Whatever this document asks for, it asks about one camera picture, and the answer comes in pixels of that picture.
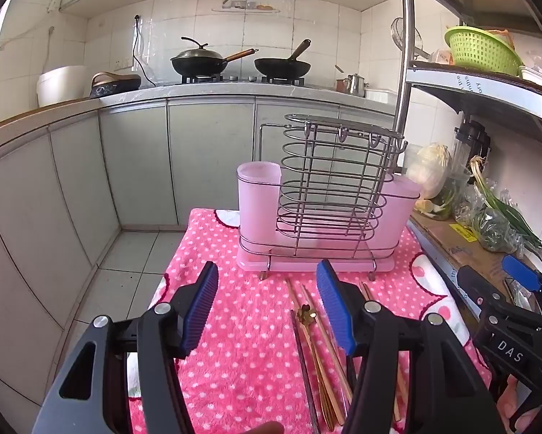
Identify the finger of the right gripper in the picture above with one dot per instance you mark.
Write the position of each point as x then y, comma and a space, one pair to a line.
527, 277
480, 295

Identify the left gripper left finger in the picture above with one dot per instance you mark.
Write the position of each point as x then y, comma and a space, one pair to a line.
90, 393

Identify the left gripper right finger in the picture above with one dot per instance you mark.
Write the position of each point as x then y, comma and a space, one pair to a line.
446, 393

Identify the right hand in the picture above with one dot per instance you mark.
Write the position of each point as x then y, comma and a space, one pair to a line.
507, 406

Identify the green onions bag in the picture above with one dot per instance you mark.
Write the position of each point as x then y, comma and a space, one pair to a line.
493, 219

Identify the cardboard sheet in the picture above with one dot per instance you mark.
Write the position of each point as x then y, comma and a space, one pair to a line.
449, 250

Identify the napa cabbage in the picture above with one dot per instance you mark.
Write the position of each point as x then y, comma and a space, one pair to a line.
429, 169

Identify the dark metal chopstick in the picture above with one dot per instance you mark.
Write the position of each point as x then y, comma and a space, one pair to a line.
315, 429

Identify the pink cup right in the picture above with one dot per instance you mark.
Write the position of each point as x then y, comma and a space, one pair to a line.
399, 196

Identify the pink cup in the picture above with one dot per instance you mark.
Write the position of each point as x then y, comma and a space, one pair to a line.
258, 184
399, 196

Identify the pink polka dot blanket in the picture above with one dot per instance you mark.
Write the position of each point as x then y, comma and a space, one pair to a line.
246, 369

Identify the gold flower spoon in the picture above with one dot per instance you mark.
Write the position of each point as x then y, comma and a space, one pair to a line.
306, 316

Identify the metal shelf rack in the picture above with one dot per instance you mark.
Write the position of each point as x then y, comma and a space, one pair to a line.
511, 102

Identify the pink drip tray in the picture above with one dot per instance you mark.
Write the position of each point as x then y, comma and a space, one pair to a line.
283, 253

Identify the green plastic basket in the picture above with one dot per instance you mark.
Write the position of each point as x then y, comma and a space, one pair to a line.
482, 50

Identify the metal kettle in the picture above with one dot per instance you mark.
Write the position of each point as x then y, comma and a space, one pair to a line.
350, 83

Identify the pink cup left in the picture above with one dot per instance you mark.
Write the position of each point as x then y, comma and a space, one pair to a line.
258, 184

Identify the gas stove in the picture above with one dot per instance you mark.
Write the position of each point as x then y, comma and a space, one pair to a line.
250, 79

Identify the black frying pan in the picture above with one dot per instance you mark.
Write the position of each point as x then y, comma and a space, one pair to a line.
288, 68

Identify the black induction cooker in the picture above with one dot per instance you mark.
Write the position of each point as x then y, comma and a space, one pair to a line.
106, 83

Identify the white rice cooker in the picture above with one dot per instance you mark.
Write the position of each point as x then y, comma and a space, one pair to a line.
61, 85

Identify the black wok with lid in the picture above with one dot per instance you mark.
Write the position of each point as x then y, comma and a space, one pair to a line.
202, 62

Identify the metal wire utensil rack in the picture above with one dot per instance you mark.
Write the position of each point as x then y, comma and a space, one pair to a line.
332, 175

